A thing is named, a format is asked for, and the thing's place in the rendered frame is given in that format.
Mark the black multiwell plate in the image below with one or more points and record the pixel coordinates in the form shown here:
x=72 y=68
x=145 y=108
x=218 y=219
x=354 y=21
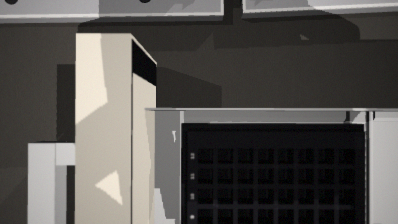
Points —
x=272 y=173

